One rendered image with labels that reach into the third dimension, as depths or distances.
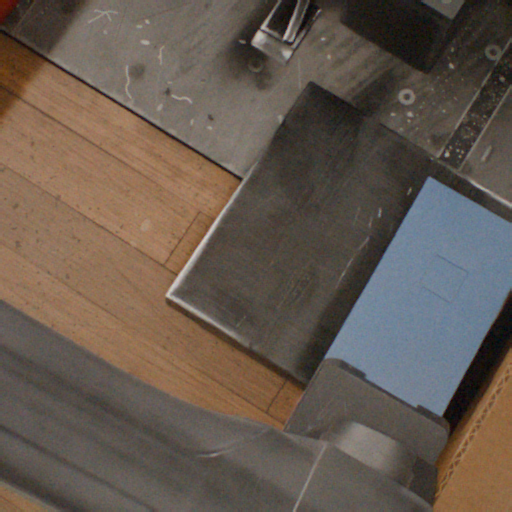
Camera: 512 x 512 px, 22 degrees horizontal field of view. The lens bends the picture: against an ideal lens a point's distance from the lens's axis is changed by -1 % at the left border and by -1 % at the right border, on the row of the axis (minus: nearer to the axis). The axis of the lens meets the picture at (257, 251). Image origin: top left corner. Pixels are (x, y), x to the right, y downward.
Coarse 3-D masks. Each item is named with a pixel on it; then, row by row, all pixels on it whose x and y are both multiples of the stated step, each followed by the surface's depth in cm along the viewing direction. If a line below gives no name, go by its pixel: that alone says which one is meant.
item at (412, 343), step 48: (432, 192) 75; (432, 240) 74; (480, 240) 74; (384, 288) 73; (480, 288) 74; (384, 336) 72; (432, 336) 73; (480, 336) 73; (384, 384) 72; (432, 384) 72
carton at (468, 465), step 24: (504, 360) 74; (480, 384) 78; (504, 384) 72; (480, 408) 72; (504, 408) 78; (456, 432) 76; (480, 432) 77; (504, 432) 77; (456, 456) 70; (480, 456) 77; (504, 456) 77; (456, 480) 77; (480, 480) 77; (504, 480) 77; (456, 504) 76; (480, 504) 76; (504, 504) 76
